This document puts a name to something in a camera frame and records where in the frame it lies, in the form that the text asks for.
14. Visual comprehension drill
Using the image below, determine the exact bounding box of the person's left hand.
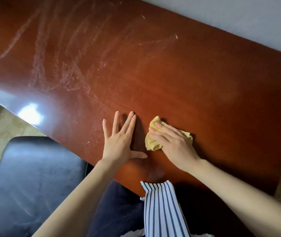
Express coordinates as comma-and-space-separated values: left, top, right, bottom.
102, 111, 148, 168

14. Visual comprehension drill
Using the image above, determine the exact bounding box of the person's right hand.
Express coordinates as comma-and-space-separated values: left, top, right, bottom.
148, 122, 201, 172

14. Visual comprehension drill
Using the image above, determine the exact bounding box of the yellow cleaning cloth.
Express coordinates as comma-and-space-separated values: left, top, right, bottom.
144, 116, 193, 151

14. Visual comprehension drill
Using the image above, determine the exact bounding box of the black leather chair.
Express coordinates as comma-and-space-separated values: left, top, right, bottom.
0, 136, 94, 237

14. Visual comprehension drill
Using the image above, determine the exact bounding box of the person's left forearm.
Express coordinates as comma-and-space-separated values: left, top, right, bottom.
32, 159, 121, 237

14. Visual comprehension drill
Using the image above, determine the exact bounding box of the person's right forearm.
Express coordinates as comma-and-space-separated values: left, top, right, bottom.
187, 159, 281, 237

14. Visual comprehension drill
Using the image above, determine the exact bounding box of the blue striped white apron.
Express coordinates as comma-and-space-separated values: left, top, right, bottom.
140, 180, 191, 237

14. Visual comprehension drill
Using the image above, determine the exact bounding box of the navy dress with white trim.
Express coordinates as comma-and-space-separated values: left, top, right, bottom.
86, 180, 215, 237

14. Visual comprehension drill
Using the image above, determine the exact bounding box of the red-brown wooden table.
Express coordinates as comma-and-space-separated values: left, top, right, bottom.
0, 0, 281, 237

